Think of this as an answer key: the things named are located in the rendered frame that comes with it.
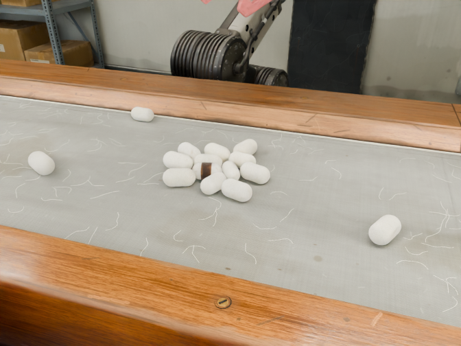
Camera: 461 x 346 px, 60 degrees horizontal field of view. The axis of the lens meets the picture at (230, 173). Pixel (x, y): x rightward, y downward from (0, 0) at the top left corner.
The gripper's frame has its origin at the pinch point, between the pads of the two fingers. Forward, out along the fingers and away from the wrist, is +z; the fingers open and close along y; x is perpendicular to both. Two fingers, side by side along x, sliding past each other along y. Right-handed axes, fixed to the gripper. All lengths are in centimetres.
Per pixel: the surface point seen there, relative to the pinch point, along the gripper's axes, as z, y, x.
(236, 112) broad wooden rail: 9.8, 3.0, -12.6
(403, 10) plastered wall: -81, 107, -147
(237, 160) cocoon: 14.2, -9.1, -7.4
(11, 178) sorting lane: 30.1, 1.9, 9.6
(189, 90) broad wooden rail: 11.2, 11.7, -9.4
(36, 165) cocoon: 27.0, 0.5, 8.4
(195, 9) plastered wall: -27, 199, -91
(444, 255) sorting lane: 9.9, -30.2, -14.8
